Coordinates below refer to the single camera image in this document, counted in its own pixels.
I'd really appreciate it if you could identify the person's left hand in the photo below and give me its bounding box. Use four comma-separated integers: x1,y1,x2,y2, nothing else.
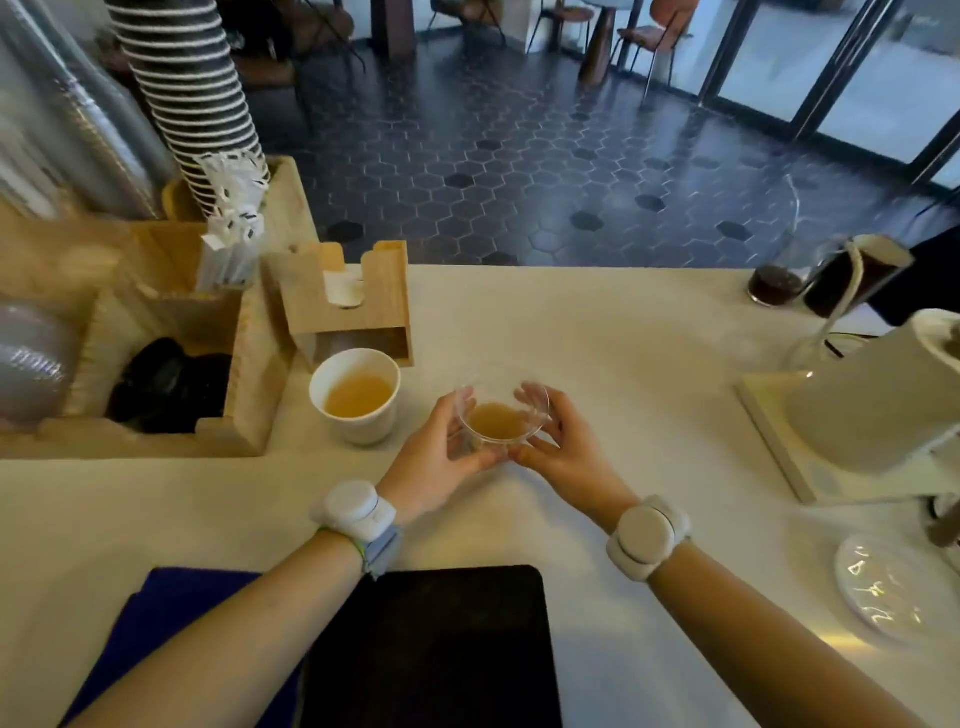
377,388,511,524

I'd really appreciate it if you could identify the white paper cup with tea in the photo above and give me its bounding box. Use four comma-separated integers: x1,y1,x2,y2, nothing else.
309,347,402,448

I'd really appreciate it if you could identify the stack of black cup lids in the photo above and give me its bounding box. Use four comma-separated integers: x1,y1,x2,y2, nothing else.
105,337,234,437

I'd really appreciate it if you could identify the white napkin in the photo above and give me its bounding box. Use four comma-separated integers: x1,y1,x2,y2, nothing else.
324,271,367,309

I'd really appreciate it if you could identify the white coffee scale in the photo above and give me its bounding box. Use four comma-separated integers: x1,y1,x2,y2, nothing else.
735,370,960,507

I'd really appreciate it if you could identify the stack of black paper cups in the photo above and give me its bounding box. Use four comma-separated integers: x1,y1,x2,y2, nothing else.
105,0,271,219

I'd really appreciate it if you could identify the small glass carafe with coffee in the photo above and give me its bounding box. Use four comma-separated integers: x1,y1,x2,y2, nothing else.
748,231,813,309

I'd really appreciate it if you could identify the black tablet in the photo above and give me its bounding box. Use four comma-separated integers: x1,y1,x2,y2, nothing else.
294,564,564,728

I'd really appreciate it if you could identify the round wooden table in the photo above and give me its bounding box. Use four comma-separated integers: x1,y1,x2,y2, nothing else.
576,0,648,88

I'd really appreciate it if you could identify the person's right hand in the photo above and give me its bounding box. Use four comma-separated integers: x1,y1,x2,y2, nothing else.
511,381,640,532

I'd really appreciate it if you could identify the bunch of white wrapped straws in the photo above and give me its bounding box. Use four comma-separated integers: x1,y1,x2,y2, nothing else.
195,150,271,293

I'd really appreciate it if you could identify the stack of clear dome lids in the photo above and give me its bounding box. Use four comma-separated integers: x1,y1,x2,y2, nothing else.
0,300,85,426

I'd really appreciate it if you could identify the white wrist tracker grey strap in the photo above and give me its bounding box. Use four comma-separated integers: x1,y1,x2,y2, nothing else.
309,480,404,580

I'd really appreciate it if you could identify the blue cloth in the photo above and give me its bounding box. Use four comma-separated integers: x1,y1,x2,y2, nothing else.
60,567,303,728

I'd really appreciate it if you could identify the black door frame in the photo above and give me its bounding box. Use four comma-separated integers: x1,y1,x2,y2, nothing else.
697,0,960,189

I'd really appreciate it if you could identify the person's right forearm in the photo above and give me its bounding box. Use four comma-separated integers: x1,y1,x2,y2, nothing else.
648,540,933,728

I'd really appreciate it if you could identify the white plate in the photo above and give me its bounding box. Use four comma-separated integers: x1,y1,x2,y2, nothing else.
834,532,960,651

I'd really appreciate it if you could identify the clear plastic cup with tea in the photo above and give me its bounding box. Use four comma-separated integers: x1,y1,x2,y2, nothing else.
453,382,552,456

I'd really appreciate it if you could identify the dark brown chair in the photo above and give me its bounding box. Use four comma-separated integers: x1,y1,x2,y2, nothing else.
217,0,370,102

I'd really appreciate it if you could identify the glass pitcher with coffee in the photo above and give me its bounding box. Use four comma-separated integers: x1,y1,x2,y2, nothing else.
802,234,917,321

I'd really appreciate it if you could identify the wooden counter organizer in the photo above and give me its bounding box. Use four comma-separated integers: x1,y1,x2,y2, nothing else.
0,155,325,461

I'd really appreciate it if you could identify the wooden napkin holder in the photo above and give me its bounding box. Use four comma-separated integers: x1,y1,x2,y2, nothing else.
266,240,415,370

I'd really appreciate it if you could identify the brown chair with metal legs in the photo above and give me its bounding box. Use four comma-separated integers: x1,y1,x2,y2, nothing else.
613,0,703,100

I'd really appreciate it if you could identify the person's left forearm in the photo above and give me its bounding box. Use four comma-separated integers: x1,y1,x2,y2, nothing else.
67,528,366,728

